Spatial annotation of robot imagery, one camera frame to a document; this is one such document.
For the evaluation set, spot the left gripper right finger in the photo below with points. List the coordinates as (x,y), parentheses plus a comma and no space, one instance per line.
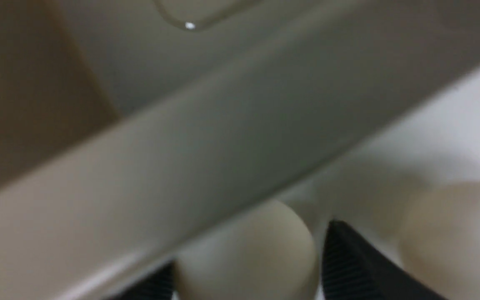
(353,269)

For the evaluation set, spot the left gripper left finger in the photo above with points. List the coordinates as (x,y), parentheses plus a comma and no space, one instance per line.
(156,286)

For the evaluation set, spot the white ball with side logo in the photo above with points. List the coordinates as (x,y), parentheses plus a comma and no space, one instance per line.
(267,254)

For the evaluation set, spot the white ball with red logo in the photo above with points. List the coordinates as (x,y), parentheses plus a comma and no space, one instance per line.
(440,241)

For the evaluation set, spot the taupe plastic bin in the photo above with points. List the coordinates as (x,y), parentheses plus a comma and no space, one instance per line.
(107,214)

